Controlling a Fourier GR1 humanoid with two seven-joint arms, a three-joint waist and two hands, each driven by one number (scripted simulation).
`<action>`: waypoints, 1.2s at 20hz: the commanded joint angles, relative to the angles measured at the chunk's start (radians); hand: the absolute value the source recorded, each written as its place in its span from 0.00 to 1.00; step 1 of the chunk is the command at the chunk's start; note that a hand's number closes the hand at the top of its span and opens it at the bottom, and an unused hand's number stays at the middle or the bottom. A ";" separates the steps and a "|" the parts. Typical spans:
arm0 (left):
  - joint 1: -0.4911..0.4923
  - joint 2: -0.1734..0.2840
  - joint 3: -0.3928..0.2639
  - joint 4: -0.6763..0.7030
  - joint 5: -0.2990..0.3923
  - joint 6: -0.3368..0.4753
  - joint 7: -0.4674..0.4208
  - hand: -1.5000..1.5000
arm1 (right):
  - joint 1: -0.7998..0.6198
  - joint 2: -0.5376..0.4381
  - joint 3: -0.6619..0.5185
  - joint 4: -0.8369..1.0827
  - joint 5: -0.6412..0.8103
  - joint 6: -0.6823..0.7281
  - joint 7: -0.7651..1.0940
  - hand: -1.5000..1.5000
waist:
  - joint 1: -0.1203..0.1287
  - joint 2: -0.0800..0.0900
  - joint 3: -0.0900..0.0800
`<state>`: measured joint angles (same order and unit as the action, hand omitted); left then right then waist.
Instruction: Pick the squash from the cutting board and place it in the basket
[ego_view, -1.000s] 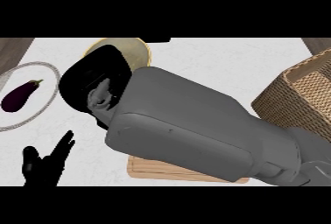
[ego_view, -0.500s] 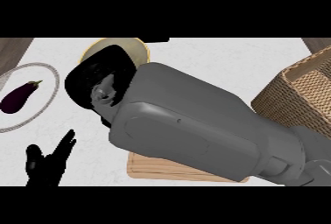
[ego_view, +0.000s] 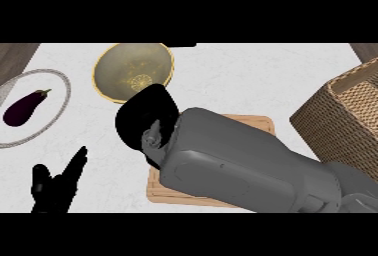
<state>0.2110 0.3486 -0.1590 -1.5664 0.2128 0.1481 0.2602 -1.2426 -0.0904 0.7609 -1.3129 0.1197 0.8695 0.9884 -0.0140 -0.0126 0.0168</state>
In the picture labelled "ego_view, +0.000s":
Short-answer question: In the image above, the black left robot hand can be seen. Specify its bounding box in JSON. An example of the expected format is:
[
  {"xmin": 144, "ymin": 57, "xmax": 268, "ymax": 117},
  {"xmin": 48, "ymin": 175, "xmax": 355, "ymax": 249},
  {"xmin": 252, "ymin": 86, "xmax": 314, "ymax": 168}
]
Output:
[{"xmin": 29, "ymin": 145, "xmax": 88, "ymax": 214}]

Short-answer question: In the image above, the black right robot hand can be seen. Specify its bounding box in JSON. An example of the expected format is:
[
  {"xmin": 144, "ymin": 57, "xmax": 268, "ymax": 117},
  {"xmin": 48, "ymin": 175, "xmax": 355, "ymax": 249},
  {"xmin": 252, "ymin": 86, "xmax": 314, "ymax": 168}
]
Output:
[{"xmin": 113, "ymin": 83, "xmax": 181, "ymax": 171}]

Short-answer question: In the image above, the white plate with grey rim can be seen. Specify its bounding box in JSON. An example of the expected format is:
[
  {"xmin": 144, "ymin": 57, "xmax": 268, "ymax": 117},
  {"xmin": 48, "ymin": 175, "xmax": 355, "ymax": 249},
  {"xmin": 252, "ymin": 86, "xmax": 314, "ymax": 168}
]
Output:
[{"xmin": 0, "ymin": 68, "xmax": 73, "ymax": 149}]

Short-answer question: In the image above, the gold-rimmed olive bowl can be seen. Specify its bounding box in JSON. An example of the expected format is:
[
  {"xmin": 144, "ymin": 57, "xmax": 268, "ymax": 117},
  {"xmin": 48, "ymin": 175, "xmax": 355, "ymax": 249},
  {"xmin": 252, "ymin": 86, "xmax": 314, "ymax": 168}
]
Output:
[{"xmin": 91, "ymin": 43, "xmax": 175, "ymax": 105}]

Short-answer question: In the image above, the purple eggplant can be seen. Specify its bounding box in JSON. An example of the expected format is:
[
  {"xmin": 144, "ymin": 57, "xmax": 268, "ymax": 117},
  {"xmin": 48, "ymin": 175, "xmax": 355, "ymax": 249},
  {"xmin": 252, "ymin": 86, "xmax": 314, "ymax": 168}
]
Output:
[{"xmin": 1, "ymin": 88, "xmax": 53, "ymax": 128}]

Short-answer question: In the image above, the wicker basket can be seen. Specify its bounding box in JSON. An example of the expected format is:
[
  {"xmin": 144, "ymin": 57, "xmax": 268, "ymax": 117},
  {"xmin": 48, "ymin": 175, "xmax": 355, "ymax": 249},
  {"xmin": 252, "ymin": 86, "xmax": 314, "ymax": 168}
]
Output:
[{"xmin": 288, "ymin": 56, "xmax": 378, "ymax": 184}]

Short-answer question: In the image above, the wooden cutting board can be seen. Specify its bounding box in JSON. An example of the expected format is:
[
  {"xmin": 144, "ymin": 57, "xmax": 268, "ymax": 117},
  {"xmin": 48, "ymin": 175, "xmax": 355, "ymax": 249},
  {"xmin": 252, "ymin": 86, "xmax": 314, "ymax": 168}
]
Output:
[{"xmin": 144, "ymin": 114, "xmax": 276, "ymax": 209}]

